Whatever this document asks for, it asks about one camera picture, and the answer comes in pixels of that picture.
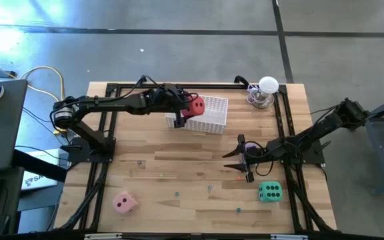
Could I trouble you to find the large red foam die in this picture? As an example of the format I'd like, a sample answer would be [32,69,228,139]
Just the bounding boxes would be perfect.
[181,95,206,118]

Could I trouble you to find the white printed box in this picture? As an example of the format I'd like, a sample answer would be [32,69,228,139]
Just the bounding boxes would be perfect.
[21,149,70,192]

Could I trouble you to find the black aluminium table frame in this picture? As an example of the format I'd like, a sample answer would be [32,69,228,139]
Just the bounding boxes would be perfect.
[52,75,339,236]

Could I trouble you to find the large green foam die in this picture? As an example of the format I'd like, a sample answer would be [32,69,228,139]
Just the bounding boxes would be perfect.
[257,181,283,203]

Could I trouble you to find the silver metal bracket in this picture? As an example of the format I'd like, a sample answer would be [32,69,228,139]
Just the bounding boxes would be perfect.
[84,233,123,240]
[271,234,309,240]

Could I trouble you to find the white lamp cable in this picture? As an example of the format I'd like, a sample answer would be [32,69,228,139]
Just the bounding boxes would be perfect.
[247,83,263,105]

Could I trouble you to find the yellow extension cable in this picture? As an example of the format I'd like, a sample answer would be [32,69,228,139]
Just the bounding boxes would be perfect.
[19,65,67,134]

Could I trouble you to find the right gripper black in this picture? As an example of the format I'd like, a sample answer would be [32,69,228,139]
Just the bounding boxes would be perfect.
[221,133,270,183]

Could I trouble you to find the white perforated basket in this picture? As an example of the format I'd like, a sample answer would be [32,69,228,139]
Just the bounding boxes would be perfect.
[165,95,229,135]

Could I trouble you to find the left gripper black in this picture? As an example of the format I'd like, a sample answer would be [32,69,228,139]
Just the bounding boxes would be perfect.
[150,83,201,129]

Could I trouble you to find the large pink foam die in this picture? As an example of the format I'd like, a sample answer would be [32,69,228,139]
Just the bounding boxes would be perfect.
[112,191,139,216]

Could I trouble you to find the white mushroom table lamp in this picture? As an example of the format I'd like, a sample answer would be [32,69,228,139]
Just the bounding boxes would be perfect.
[257,76,280,109]

